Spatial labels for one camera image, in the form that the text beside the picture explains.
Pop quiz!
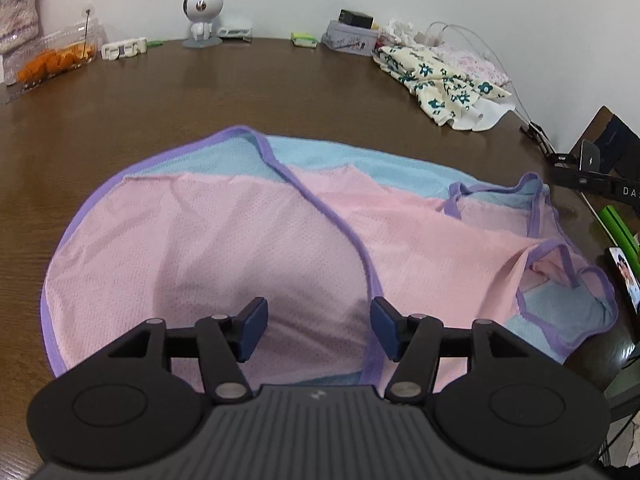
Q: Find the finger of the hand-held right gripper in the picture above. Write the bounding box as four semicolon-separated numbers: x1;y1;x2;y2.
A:
550;167;586;191

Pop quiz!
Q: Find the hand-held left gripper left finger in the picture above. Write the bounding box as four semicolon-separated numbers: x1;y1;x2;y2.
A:
107;296;270;406

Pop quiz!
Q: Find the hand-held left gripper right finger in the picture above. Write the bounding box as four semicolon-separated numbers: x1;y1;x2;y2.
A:
371;296;533;406

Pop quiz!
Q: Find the pink mesh tank top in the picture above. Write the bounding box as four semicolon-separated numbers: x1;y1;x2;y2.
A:
40;125;618;396

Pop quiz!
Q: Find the pink floral white dress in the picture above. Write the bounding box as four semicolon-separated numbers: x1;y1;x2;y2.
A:
432;42;511;86

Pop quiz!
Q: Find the cream floral garment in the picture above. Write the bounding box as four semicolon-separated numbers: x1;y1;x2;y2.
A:
372;44;516;133

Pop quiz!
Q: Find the green plastic object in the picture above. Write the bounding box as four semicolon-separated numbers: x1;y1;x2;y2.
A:
600;205;640;267

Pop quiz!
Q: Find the cardboard box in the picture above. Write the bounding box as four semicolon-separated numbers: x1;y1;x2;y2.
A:
575;105;640;173

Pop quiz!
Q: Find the smartphone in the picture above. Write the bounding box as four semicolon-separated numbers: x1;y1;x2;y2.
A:
605;246;640;317

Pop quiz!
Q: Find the white crumpled tissue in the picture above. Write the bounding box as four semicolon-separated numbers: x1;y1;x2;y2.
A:
382;19;426;46

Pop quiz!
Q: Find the grey tin box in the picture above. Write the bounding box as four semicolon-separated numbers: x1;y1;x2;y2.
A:
320;20;381;57

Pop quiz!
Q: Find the white flat plastic holder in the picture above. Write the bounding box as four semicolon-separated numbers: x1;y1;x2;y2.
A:
216;24;253;43

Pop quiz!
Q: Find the white plastic clip holder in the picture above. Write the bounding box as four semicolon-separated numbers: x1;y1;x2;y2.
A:
101;37;149;61

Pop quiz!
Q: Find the clear plastic container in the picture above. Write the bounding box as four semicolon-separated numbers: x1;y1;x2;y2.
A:
2;21;107;89

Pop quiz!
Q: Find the white wireless charger cable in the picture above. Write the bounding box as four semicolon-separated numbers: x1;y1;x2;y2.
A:
582;197;617;247

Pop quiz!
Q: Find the white robot-shaped camera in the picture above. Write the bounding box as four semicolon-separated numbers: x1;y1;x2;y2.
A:
181;0;224;50

